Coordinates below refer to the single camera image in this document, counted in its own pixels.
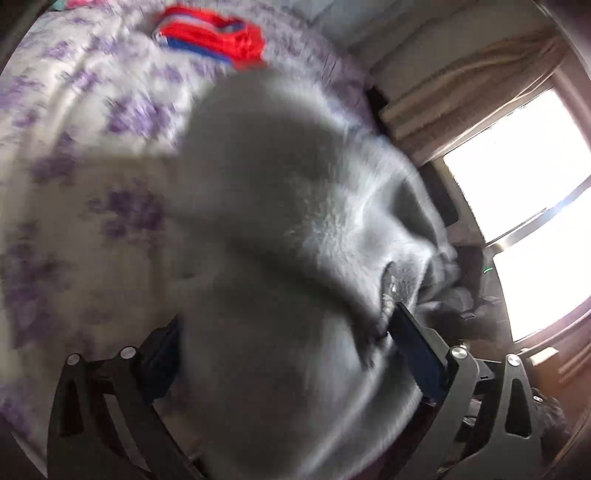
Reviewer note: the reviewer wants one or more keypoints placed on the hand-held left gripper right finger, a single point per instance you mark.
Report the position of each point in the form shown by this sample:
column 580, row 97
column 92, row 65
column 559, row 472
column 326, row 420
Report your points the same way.
column 418, row 350

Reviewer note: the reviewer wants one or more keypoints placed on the beige checked curtain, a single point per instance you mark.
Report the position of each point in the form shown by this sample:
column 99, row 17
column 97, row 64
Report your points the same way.
column 461, row 92

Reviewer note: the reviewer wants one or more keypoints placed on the bright window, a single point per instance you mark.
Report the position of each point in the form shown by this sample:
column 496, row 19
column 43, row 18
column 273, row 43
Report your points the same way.
column 526, row 194

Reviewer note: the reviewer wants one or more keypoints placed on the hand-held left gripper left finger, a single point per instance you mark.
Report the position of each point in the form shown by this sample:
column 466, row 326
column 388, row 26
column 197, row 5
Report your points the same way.
column 159, row 364

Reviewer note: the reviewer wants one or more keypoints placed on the red shorts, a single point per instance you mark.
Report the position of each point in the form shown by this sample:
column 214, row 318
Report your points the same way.
column 217, row 34

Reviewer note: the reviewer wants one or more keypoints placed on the purple floral bed sheet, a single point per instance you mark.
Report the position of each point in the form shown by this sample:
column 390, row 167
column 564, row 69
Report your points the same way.
column 78, row 161

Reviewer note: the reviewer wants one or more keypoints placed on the grey fleece pants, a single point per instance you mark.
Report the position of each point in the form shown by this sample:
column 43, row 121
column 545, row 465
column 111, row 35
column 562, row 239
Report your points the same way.
column 286, row 258

